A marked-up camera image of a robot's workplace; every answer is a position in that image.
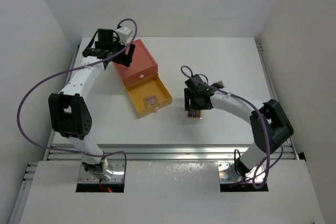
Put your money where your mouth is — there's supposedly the orange drawer box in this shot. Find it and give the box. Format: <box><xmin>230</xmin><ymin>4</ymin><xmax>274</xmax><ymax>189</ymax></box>
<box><xmin>113</xmin><ymin>39</ymin><xmax>158</xmax><ymax>87</ymax></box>

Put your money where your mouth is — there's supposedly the yellow drawer box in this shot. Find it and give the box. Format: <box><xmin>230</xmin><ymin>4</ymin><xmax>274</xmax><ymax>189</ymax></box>
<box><xmin>126</xmin><ymin>74</ymin><xmax>172</xmax><ymax>118</ymax></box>

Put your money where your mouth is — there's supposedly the metal base plate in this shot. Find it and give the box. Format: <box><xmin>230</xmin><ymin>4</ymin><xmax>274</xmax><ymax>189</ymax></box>
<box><xmin>78</xmin><ymin>161</ymin><xmax>124</xmax><ymax>184</ymax></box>
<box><xmin>217</xmin><ymin>161</ymin><xmax>265</xmax><ymax>184</ymax></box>

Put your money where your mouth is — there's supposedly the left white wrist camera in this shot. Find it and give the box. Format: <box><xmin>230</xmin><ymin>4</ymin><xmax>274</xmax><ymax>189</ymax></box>
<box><xmin>115</xmin><ymin>27</ymin><xmax>132</xmax><ymax>45</ymax></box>

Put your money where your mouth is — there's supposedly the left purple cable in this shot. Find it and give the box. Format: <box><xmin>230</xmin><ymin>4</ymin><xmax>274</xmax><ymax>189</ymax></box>
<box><xmin>16</xmin><ymin>18</ymin><xmax>139</xmax><ymax>182</ymax></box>

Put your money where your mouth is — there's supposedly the round-pan brown eyeshadow palette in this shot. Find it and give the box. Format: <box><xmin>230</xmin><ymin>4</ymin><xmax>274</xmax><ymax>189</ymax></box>
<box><xmin>143</xmin><ymin>95</ymin><xmax>159</xmax><ymax>108</ymax></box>

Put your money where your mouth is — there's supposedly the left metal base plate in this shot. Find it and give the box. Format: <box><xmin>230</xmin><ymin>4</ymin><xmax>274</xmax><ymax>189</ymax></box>
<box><xmin>78</xmin><ymin>161</ymin><xmax>124</xmax><ymax>184</ymax></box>

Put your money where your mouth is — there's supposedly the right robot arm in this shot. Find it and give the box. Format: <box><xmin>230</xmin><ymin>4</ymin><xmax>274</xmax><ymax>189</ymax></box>
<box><xmin>184</xmin><ymin>74</ymin><xmax>294</xmax><ymax>181</ymax></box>

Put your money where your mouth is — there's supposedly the aluminium rail frame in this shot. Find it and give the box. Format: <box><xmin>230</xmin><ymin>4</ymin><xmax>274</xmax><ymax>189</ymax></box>
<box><xmin>20</xmin><ymin>37</ymin><xmax>297</xmax><ymax>223</ymax></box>

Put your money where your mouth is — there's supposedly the long brown eyeshadow palette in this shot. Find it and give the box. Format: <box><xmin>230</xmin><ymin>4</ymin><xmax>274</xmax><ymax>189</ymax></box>
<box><xmin>212</xmin><ymin>81</ymin><xmax>226</xmax><ymax>89</ymax></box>

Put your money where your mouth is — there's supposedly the purple cable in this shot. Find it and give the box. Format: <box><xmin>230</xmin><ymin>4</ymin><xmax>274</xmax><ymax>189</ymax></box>
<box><xmin>180</xmin><ymin>65</ymin><xmax>285</xmax><ymax>190</ymax></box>
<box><xmin>16</xmin><ymin>18</ymin><xmax>139</xmax><ymax>182</ymax></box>

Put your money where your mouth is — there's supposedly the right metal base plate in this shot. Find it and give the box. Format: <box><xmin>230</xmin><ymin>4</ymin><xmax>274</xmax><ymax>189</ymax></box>
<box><xmin>217</xmin><ymin>161</ymin><xmax>265</xmax><ymax>184</ymax></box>

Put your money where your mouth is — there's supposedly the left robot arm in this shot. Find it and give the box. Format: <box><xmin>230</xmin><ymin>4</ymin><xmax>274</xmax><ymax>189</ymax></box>
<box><xmin>48</xmin><ymin>26</ymin><xmax>135</xmax><ymax>182</ymax></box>

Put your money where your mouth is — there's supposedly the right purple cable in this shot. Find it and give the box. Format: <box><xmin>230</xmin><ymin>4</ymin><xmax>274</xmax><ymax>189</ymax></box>
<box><xmin>180</xmin><ymin>65</ymin><xmax>285</xmax><ymax>190</ymax></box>

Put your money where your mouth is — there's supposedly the colourful eyeshadow palette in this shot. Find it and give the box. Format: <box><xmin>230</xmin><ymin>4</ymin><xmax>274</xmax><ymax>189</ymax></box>
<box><xmin>187</xmin><ymin>109</ymin><xmax>202</xmax><ymax>119</ymax></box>

